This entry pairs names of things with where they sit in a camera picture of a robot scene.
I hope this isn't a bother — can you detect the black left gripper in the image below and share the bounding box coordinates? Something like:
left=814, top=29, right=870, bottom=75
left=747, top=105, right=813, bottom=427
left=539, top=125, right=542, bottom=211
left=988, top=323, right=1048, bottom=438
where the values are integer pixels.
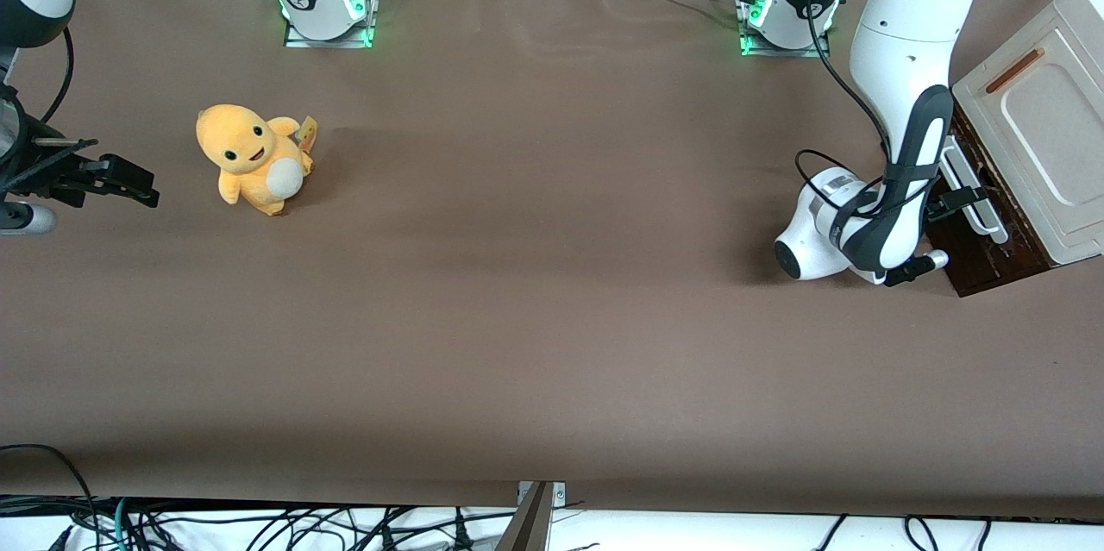
left=921, top=186, right=988, bottom=229

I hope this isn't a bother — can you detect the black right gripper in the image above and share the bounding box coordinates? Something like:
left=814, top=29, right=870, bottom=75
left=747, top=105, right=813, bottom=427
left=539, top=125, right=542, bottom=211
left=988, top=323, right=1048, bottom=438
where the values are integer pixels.
left=0, top=139, right=160, bottom=208

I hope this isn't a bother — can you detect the wooden drawer with white handle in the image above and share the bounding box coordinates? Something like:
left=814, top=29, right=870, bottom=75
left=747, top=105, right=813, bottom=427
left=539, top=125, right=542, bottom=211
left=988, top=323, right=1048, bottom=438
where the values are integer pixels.
left=947, top=107, right=1051, bottom=273

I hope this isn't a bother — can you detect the white drawer handle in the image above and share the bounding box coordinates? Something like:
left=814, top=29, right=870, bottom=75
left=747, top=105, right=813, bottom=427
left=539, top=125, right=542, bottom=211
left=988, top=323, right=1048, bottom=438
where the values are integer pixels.
left=938, top=133, right=1010, bottom=246

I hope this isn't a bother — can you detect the dark wooden drawer cabinet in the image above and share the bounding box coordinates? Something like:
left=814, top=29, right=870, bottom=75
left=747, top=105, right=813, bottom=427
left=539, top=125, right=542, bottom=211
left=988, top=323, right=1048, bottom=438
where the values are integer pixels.
left=927, top=107, right=1057, bottom=299

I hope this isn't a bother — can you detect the yellow plush toy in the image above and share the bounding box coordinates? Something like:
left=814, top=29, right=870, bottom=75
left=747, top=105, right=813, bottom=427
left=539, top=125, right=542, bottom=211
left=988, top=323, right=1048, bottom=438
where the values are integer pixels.
left=195, top=103, right=319, bottom=217

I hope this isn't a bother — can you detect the orange bar on plastic box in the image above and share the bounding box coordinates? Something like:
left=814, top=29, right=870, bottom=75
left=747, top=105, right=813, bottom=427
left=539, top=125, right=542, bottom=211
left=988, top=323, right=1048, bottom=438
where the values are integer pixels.
left=986, top=48, right=1046, bottom=95

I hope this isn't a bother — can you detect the large table cover sheet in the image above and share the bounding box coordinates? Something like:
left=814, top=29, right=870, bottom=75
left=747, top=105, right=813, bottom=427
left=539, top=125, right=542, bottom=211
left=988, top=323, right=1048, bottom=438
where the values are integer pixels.
left=0, top=0, right=1104, bottom=519

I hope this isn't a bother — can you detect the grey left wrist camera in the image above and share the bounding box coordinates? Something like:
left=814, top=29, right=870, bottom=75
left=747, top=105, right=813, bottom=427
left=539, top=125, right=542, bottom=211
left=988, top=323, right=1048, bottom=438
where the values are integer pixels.
left=884, top=249, right=950, bottom=288

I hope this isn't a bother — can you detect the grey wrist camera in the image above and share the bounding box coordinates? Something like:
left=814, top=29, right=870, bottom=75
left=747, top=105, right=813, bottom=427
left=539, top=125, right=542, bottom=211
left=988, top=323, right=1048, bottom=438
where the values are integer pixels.
left=0, top=203, right=58, bottom=235
left=884, top=249, right=950, bottom=288

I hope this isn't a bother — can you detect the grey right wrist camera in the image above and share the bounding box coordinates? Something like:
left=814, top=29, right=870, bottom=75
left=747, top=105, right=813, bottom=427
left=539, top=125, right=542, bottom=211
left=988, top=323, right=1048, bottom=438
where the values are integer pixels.
left=0, top=203, right=58, bottom=235

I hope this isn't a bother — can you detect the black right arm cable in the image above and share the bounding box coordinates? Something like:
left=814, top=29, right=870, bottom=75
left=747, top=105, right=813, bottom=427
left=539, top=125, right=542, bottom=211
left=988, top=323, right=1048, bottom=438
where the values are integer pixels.
left=38, top=25, right=75, bottom=126

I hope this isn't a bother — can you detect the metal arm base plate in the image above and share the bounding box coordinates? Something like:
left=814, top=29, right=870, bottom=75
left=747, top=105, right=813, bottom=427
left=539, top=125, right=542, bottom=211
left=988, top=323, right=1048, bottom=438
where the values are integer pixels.
left=738, top=0, right=832, bottom=59
left=283, top=0, right=378, bottom=49

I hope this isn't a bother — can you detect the looped black floor cable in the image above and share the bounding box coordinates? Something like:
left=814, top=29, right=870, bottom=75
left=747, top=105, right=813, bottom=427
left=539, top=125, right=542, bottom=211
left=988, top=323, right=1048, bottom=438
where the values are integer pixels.
left=0, top=444, right=97, bottom=551

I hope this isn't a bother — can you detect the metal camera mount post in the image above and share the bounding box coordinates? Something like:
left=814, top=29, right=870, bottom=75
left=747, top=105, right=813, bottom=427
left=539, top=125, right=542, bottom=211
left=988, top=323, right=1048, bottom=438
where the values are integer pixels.
left=496, top=480, right=568, bottom=551

